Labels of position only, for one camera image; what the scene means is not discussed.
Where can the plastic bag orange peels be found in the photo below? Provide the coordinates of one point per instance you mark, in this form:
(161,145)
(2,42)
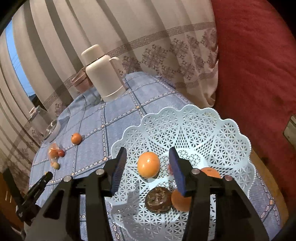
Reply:
(53,150)

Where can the large orange fruit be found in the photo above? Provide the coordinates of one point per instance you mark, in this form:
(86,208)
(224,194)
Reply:
(211,172)

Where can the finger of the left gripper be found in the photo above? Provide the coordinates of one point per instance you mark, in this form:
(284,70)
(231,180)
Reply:
(37,189)

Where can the red quilted bedspread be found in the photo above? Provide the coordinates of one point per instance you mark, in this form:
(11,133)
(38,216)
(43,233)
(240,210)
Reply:
(256,85)

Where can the blue checked tablecloth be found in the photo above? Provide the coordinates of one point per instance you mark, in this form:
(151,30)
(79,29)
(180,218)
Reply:
(101,124)

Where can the metal wall socket plate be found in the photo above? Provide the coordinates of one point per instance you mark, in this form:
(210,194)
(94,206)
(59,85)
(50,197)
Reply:
(290,131)

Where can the small orange mandarin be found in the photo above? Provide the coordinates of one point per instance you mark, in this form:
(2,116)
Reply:
(180,202)

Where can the beige striped curtain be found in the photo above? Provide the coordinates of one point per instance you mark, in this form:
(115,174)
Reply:
(176,40)

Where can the white thermos flask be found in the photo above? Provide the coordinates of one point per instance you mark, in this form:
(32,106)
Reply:
(103,72)

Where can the dark brown wrinkled fruit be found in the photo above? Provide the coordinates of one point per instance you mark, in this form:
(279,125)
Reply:
(158,200)

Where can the red cherry tomato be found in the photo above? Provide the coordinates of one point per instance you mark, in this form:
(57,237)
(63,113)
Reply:
(170,169)
(61,153)

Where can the yellow-green small fruit right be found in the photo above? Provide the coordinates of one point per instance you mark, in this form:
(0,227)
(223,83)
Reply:
(56,165)

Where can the oval orange kumquat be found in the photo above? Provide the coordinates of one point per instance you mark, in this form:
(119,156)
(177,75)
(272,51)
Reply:
(148,165)

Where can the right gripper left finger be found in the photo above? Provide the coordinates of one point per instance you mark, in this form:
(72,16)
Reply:
(59,219)

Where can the pink lidded glass cup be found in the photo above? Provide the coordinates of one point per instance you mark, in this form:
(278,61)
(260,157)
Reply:
(81,81)

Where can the mandarin with stem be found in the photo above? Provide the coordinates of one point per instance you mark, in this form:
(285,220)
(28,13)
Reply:
(76,138)

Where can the light blue lattice basket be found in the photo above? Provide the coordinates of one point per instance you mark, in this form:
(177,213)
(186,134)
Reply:
(198,135)

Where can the glass electric kettle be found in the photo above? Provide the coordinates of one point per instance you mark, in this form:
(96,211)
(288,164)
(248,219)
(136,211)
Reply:
(44,123)

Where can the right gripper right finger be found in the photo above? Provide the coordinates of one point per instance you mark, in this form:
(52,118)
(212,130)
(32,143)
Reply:
(236,218)

